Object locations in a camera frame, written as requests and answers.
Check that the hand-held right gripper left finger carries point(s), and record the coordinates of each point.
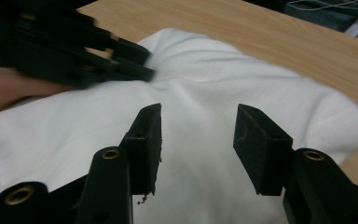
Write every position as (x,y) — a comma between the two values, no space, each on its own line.
(146,146)

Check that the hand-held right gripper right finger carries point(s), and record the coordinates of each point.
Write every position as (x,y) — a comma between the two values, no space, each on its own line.
(261,149)

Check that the white skirt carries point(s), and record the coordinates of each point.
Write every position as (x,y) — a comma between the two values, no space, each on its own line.
(205,124)

